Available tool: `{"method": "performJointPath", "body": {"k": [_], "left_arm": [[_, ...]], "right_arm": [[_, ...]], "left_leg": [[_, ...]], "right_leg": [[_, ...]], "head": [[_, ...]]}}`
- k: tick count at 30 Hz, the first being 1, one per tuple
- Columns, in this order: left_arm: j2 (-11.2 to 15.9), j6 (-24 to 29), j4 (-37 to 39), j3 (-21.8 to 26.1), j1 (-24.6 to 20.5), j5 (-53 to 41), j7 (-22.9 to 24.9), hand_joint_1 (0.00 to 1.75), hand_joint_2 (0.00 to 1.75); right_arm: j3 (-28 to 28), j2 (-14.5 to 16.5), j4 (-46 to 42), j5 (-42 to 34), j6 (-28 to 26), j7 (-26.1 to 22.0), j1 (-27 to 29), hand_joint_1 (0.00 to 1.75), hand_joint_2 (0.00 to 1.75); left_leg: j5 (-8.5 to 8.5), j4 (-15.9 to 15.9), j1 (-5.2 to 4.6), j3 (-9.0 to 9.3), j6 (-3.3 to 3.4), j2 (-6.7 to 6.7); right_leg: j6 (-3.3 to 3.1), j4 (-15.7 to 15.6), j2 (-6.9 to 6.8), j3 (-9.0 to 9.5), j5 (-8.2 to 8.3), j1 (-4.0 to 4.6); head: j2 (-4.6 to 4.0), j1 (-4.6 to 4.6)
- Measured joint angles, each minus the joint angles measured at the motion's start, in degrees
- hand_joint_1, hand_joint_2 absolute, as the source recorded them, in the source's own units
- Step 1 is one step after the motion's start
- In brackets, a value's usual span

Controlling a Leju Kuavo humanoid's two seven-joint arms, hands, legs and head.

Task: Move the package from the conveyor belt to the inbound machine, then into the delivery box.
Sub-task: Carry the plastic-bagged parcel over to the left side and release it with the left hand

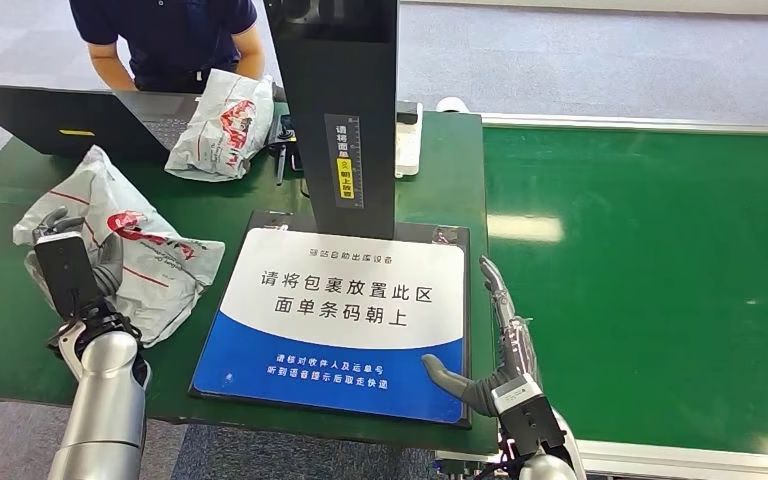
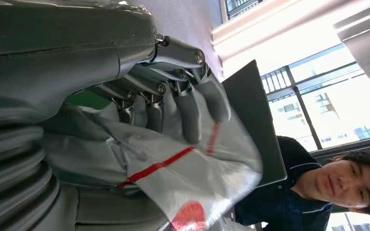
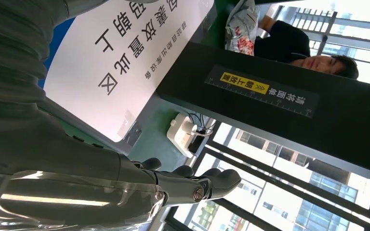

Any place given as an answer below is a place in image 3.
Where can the white power strip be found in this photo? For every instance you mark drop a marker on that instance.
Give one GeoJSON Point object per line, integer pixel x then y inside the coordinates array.
{"type": "Point", "coordinates": [177, 137]}

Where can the black ruler label yellow patch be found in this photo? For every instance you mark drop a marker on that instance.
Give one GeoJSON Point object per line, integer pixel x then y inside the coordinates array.
{"type": "Point", "coordinates": [261, 91]}

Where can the crumpled white courier package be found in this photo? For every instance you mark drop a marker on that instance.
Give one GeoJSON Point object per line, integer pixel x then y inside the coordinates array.
{"type": "Point", "coordinates": [241, 25]}

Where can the person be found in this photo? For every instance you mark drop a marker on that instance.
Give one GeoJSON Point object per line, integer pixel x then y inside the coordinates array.
{"type": "Point", "coordinates": [284, 44]}

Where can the black power adapter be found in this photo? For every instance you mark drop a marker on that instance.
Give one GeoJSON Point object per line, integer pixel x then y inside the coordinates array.
{"type": "Point", "coordinates": [196, 144]}

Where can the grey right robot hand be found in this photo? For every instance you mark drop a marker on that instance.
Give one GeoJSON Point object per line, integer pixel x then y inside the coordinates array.
{"type": "Point", "coordinates": [60, 175]}

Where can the white and blue instruction mat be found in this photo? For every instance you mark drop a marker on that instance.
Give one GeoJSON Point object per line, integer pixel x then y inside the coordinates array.
{"type": "Point", "coordinates": [108, 95]}

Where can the white power plug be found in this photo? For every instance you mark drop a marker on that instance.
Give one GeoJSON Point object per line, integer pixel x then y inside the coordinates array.
{"type": "Point", "coordinates": [188, 128]}

